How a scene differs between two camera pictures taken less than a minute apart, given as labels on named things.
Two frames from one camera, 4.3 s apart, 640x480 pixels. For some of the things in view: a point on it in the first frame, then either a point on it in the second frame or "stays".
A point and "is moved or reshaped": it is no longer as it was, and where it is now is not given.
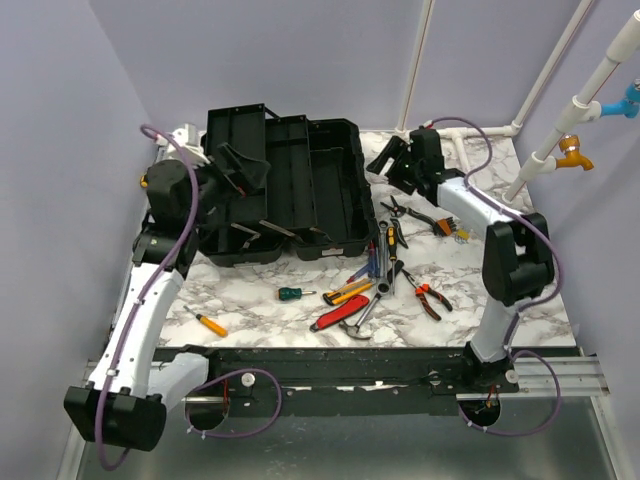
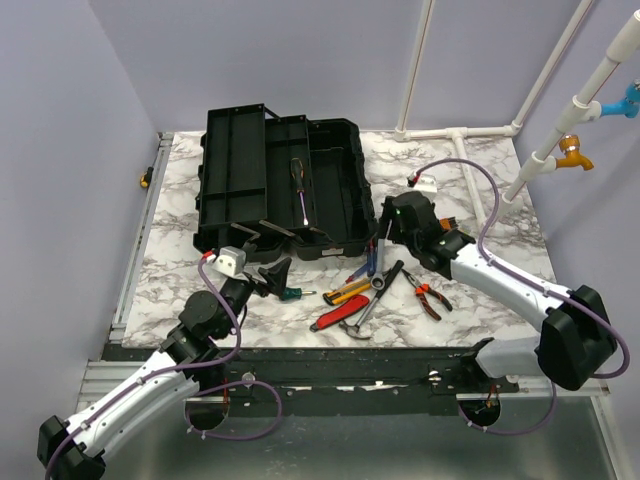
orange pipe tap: (570, 145) stays
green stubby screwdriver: (287, 293) stays
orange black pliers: (425, 289) stays
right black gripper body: (403, 172) to (399, 237)
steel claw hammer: (353, 329) stays
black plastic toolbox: (314, 204) stays
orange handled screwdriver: (209, 324) is moved or reshaped
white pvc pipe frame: (581, 108) stays
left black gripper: (246, 173) to (276, 275)
